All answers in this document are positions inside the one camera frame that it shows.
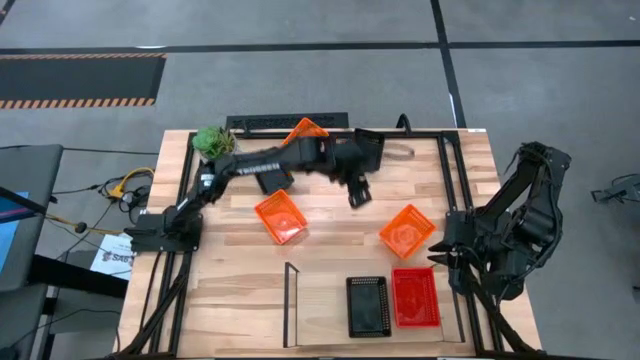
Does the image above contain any black hazard-striped floor mat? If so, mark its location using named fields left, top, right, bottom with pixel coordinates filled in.
left=0, top=53, right=167, bottom=110

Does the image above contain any green succulent plant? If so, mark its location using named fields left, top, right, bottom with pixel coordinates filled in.
left=192, top=125, right=237, bottom=161

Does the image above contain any blue panel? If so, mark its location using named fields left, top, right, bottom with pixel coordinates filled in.
left=0, top=191, right=32, bottom=274

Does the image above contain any yellow cable with connector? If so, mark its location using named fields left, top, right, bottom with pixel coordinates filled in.
left=106, top=167, right=157, bottom=201

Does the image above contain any black cable bundle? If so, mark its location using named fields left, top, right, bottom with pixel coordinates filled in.
left=52, top=172, right=154, bottom=224

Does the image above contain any black chair base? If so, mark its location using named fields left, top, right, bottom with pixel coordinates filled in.
left=591, top=173, right=640, bottom=205

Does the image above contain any black aluminium rig frame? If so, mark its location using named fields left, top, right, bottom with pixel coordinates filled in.
left=117, top=128, right=546, bottom=360

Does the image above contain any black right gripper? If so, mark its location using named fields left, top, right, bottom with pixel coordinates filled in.
left=428, top=232, right=479, bottom=296

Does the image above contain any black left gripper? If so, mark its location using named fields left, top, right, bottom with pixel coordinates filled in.
left=327, top=139, right=374, bottom=210

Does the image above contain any black perforated bar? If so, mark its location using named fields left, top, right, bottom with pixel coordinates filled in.
left=225, top=112, right=350, bottom=131

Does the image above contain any red plastic basket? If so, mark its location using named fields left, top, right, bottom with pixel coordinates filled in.
left=391, top=267, right=443, bottom=329

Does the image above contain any orange plastic basket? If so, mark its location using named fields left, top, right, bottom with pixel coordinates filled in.
left=282, top=116, right=331, bottom=147
left=253, top=188, right=309, bottom=246
left=378, top=203, right=438, bottom=260

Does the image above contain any white printed paper sheet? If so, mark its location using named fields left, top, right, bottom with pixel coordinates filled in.
left=90, top=232, right=136, bottom=281

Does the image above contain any grey desk top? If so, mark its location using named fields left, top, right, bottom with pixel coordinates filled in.
left=0, top=143, right=65, bottom=294

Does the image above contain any black beam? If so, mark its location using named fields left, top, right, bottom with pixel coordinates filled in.
left=27, top=253, right=130, bottom=300

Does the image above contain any yellow cable with black plug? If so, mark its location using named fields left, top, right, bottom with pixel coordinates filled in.
left=44, top=213, right=126, bottom=237

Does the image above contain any black plastic basket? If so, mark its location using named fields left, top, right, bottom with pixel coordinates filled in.
left=353, top=127, right=387, bottom=174
left=345, top=275, right=393, bottom=339
left=255, top=169, right=296, bottom=196

